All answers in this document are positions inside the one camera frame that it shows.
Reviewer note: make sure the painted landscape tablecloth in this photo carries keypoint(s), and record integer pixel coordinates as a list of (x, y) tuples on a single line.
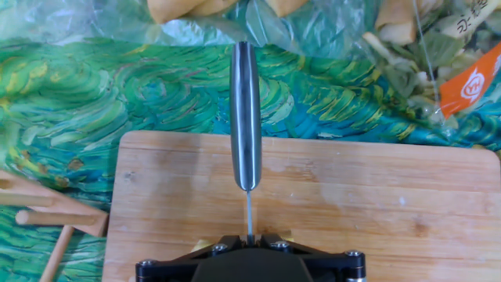
[(78, 98)]

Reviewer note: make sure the clear plastic bag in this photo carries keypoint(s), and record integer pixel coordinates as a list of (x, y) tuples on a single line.
[(98, 19)]

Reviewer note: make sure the steel cleaver knife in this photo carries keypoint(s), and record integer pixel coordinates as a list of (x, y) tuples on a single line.
[(245, 117)]

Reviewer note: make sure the bamboo cutting board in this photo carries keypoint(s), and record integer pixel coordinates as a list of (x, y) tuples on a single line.
[(372, 188)]

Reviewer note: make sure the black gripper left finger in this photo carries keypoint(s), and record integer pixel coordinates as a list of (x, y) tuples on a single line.
[(164, 270)]

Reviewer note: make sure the small yellow potato scrap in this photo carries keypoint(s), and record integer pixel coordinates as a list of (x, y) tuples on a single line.
[(397, 23)]

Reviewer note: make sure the wooden peg rack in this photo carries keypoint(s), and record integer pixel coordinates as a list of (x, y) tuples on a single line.
[(58, 213)]

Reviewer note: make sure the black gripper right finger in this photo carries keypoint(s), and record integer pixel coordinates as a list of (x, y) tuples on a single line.
[(340, 268)]

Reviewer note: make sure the plastic bag with orange label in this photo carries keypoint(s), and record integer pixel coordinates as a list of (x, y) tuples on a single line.
[(430, 51)]

